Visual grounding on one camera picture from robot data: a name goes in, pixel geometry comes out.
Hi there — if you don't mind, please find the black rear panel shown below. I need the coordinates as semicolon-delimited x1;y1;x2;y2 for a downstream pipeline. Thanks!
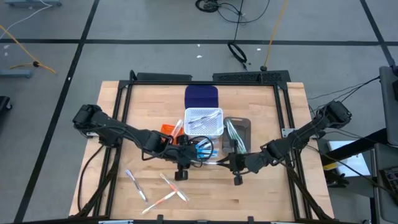
136;72;193;82

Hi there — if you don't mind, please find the black desk beam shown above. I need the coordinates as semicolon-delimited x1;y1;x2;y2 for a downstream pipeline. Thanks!
320;128;389;162

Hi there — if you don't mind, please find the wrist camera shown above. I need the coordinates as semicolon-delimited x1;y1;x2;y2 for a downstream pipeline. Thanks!
232;169;244;187
173;163;190;182

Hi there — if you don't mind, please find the yellow hanging cable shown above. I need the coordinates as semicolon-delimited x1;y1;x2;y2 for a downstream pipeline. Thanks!
263;0;289;70

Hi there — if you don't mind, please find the grey desk panel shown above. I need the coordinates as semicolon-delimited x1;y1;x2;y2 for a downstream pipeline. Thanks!
371;142;398;224

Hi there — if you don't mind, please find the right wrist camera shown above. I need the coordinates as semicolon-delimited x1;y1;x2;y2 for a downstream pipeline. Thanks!
232;169;244;187

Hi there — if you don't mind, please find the yellow floor cable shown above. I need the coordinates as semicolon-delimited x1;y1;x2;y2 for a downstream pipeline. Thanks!
0;24;57;75

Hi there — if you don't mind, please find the black floor cable loop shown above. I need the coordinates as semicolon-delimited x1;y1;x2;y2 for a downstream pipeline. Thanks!
226;41;249;70

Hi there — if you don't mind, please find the black floor object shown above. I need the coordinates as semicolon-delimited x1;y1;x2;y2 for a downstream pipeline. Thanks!
0;95;13;112

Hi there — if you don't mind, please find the grey translucent plastic bin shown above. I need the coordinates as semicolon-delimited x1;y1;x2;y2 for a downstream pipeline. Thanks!
222;116;252;156

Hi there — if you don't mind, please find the black floor cable bundle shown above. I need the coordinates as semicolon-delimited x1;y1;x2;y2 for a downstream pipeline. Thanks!
195;0;271;25

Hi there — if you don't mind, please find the black perforated rear box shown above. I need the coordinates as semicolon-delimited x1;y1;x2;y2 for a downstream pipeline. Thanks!
212;70;292;84

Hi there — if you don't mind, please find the white perforated plastic basket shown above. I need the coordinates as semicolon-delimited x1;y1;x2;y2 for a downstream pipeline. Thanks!
183;107;224;140

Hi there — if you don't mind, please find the dark blue tray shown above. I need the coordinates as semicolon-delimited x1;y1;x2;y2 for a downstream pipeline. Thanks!
184;85;219;110

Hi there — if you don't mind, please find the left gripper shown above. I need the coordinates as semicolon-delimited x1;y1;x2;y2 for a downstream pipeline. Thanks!
174;136;206;171

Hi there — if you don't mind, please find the dark desk keyboard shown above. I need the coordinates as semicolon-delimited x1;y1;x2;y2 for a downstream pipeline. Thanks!
379;167;398;194

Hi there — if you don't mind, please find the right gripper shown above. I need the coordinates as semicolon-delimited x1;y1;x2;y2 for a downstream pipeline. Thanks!
216;152;249;174

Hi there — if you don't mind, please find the pink toothbrush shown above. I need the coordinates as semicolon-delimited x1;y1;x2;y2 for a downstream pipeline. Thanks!
170;119;185;138
141;190;178;215
159;172;190;203

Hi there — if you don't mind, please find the white paper box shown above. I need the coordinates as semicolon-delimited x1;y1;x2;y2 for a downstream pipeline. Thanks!
326;139;371;179

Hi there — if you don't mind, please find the orange slotted plastic basket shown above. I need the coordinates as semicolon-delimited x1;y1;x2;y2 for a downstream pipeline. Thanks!
160;123;187;146

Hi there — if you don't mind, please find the black aluminium table frame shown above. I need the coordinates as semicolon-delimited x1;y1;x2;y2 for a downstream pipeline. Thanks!
70;70;335;224

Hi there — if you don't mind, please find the black slotted plastic basket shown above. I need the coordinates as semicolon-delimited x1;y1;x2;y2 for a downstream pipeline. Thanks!
186;138;220;161

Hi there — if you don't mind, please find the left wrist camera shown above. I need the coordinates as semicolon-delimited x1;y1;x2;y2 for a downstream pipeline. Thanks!
173;163;190;182

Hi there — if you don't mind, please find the blue toothbrush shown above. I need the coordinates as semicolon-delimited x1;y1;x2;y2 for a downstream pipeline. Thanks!
195;138;218;149
195;148;220;157
198;142;220;153

